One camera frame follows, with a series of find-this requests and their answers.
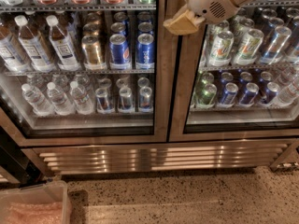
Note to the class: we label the red bull can middle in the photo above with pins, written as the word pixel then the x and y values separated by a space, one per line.
pixel 126 101

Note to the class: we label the silver blue can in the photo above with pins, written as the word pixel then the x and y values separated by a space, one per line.
pixel 271 51

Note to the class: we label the blue can lower right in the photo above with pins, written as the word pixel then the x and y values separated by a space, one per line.
pixel 248 94

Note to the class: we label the water bottle middle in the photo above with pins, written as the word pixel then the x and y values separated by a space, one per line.
pixel 59 99

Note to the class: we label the white green soda can right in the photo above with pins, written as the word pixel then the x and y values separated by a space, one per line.
pixel 246 52

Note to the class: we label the gold soda can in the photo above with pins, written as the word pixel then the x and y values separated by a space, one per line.
pixel 94 54

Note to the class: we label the tea bottle white label left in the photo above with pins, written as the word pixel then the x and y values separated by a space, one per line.
pixel 12 52

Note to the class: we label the blue pepsi can front left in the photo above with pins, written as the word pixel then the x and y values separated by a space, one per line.
pixel 120 52

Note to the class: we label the glass fridge door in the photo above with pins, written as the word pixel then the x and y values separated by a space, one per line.
pixel 130 19
pixel 274 112

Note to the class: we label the tea bottle white label right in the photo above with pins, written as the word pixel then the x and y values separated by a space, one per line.
pixel 63 44

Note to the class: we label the tea bottle white label middle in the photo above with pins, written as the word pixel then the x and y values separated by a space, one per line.
pixel 35 45

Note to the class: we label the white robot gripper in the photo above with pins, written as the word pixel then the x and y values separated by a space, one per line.
pixel 207 1

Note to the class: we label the green soda can lower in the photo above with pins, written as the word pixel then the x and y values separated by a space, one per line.
pixel 206 95

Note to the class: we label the blue pepsi can front right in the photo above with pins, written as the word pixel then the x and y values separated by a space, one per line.
pixel 145 51

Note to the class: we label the blue pepsi can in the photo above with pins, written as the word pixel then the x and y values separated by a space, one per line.
pixel 145 51
pixel 120 52

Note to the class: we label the blue can lower left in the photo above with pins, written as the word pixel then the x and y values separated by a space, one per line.
pixel 228 94

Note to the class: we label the steel fridge bottom grille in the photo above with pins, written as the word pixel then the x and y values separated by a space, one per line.
pixel 110 159

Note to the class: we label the tea bottle white label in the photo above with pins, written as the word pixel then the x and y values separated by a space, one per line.
pixel 12 52
pixel 35 45
pixel 63 44

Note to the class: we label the red bull can right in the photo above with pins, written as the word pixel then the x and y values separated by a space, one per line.
pixel 145 99

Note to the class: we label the water bottle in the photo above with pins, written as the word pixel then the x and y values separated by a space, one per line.
pixel 81 98
pixel 37 100
pixel 59 99

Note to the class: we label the clear plastic storage bin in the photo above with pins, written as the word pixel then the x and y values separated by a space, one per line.
pixel 39 204

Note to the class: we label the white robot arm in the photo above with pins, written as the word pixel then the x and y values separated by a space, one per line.
pixel 195 13

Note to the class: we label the water bottle left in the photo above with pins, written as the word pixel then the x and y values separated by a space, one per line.
pixel 37 100

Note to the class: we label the white green soda can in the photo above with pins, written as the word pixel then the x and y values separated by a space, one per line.
pixel 246 52
pixel 219 54

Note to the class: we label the water bottle right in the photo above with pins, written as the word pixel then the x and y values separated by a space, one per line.
pixel 81 98

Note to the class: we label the red bull can left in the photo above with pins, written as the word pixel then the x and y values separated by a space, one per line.
pixel 104 101

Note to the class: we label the red bull can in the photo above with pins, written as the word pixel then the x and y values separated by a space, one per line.
pixel 145 99
pixel 104 101
pixel 126 101

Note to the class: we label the white green soda can left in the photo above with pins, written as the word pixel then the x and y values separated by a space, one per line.
pixel 219 54

